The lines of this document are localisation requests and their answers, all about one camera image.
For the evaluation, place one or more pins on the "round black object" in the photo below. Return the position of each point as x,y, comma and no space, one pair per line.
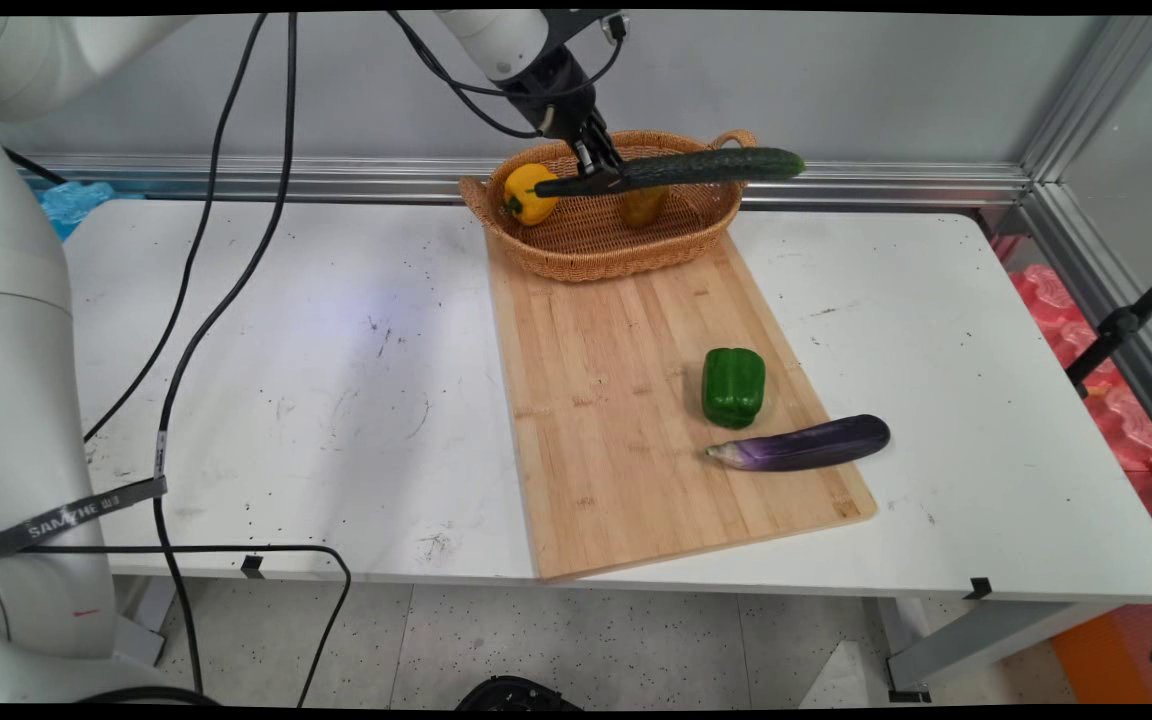
516,695

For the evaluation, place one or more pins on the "angled aluminium frame post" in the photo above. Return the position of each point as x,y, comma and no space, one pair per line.
1096,120

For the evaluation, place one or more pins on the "purple eggplant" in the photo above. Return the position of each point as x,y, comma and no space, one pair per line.
806,445

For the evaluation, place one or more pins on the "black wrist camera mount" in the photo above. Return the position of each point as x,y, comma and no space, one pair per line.
608,22

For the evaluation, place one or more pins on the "brown pear-shaped toy food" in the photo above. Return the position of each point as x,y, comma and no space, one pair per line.
642,208

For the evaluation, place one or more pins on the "long green cucumber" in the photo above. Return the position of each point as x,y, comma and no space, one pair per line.
706,165

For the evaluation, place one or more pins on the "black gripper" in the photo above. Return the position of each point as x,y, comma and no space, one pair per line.
556,92

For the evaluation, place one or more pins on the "black tape piece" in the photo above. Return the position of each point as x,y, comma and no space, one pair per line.
979,588
252,566

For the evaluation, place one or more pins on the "black tripod stand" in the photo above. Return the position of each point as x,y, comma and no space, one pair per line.
1121,325

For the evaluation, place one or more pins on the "blue plastic bag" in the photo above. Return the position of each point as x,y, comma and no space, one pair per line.
81,205

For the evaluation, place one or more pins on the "pink plastic packaging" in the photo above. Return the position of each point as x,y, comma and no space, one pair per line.
1116,400

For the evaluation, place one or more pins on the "horizontal aluminium frame rail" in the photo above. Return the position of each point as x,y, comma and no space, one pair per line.
336,178

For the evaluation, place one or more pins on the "green bell pepper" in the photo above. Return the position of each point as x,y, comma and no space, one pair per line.
733,385

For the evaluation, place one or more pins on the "yellow bell pepper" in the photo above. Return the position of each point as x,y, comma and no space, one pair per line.
528,195

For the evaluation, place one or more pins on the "bamboo cutting board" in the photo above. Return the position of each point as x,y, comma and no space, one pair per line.
636,400

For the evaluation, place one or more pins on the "grey table leg frame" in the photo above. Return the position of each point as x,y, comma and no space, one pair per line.
986,640

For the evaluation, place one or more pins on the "woven wicker basket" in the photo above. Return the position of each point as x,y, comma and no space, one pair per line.
596,240

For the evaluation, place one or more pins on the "orange floor mat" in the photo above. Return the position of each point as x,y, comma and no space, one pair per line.
1106,660

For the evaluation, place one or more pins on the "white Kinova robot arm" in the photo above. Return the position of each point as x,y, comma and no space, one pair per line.
21,350

